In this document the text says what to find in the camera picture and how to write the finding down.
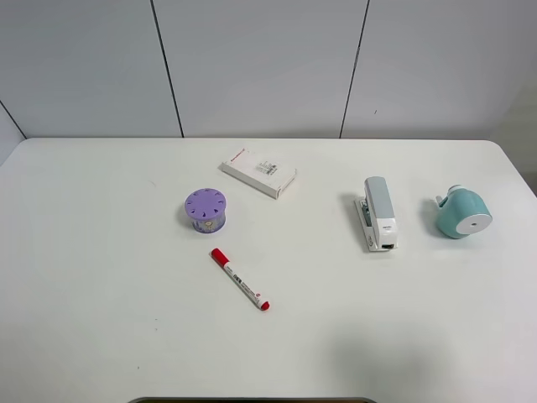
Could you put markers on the teal pencil sharpener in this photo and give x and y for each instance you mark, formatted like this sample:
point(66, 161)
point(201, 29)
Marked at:
point(461, 213)

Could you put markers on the white grey stapler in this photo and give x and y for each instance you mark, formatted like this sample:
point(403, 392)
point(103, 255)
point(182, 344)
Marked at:
point(377, 217)

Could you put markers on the purple round container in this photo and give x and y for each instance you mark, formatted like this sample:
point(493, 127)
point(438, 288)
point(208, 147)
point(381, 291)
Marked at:
point(206, 209)

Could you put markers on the white cardboard box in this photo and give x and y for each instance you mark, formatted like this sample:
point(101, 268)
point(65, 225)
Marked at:
point(262, 173)

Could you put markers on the red white marker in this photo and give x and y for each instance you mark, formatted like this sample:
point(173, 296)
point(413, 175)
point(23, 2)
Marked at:
point(255, 297)

